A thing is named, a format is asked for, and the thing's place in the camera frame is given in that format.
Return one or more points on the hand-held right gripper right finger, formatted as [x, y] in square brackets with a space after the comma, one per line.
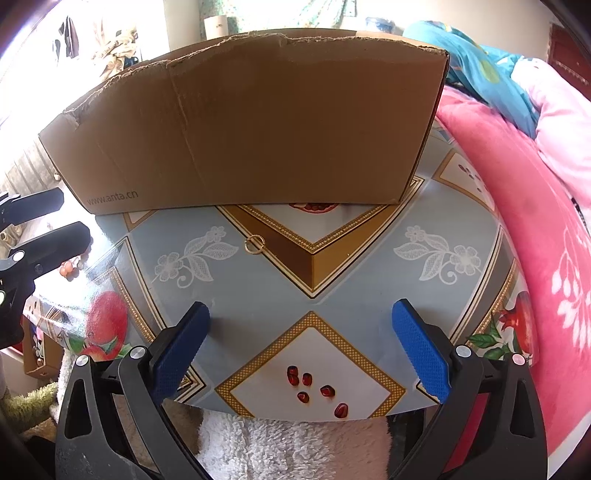
[422, 346]

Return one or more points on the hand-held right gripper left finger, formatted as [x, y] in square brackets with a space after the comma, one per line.
[178, 355]

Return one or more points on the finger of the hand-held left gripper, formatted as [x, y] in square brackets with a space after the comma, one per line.
[32, 205]
[55, 244]

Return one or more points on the brown cardboard box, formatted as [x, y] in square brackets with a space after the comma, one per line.
[254, 129]

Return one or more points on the white metal railing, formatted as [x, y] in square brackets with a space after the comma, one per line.
[27, 164]

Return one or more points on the small open cardboard box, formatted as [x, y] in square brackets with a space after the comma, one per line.
[44, 360]

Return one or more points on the fruit print tablecloth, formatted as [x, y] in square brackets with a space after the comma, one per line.
[360, 277]

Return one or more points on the green shaggy rug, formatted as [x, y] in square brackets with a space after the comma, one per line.
[27, 402]

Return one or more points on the white fluffy cloth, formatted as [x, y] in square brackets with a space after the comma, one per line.
[286, 447]

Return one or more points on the hanging dark clothes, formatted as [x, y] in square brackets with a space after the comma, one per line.
[67, 34]

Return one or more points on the pile of clothes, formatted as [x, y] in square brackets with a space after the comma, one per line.
[115, 46]

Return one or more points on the beige rolled board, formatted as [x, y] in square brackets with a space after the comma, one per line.
[220, 25]

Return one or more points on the pale pink white quilt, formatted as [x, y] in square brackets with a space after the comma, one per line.
[563, 120]

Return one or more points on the blue cartoon quilt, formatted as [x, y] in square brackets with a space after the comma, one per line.
[480, 69]

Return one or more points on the dark red door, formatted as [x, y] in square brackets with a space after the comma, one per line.
[570, 50]

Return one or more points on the green floral wall cloth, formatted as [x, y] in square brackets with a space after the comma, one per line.
[323, 11]

